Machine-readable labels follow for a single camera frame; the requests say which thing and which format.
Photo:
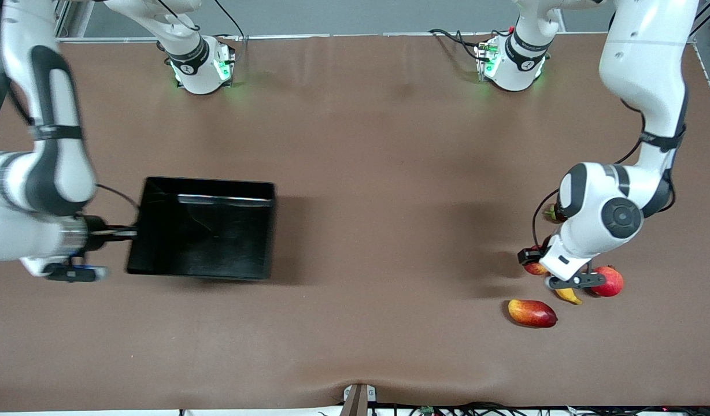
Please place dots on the black plastic box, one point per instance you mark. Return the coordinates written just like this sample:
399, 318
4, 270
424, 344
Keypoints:
204, 242

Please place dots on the deep red round fruit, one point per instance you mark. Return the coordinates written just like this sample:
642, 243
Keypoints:
612, 283

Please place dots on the aluminium frame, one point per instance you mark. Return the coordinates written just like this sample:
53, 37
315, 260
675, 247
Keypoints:
66, 17

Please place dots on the grey table clamp bracket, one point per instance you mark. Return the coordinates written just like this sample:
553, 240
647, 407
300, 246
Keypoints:
359, 401

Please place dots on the silver table edge strip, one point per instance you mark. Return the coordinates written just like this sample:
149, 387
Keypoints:
361, 34

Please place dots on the brown table mat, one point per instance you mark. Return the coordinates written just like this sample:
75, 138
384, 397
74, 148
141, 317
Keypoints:
355, 144

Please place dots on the dark purple mangosteen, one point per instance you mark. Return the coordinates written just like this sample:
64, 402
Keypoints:
550, 215

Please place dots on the red yellow apple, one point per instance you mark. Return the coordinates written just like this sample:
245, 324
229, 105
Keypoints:
534, 269

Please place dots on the red yellow mango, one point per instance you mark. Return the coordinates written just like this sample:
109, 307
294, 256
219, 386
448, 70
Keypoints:
531, 313

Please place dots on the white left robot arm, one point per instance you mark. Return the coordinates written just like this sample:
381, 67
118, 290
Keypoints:
644, 58

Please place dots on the yellow banana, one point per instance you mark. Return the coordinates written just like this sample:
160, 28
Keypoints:
570, 297

